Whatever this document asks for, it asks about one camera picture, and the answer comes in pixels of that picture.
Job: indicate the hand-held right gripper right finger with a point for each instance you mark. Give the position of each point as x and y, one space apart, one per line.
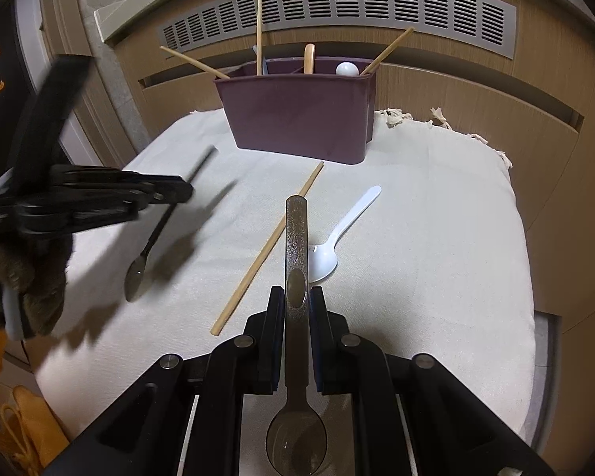
372 382

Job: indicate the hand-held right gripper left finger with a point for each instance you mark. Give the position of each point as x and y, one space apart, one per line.
228 382

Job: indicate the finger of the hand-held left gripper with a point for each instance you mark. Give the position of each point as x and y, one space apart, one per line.
129 191
54 109

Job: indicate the white plastic spoon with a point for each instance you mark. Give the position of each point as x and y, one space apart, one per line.
325 258

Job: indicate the wooden chopstick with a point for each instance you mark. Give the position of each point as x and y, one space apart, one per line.
389 49
193 62
267 248
259 34

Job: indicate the blue plastic spoon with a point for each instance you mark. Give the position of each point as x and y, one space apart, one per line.
265 66

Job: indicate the purple utensil holder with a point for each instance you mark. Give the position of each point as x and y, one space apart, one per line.
297 114

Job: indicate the orange wooden spoon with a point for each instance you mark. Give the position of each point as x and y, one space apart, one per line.
310 57

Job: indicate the white cloth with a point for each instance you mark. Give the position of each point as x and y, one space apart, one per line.
426 258

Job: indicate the yellow bag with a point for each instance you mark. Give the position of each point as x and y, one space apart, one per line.
32 426

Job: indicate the long grey vent grille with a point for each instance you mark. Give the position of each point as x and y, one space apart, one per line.
377 10

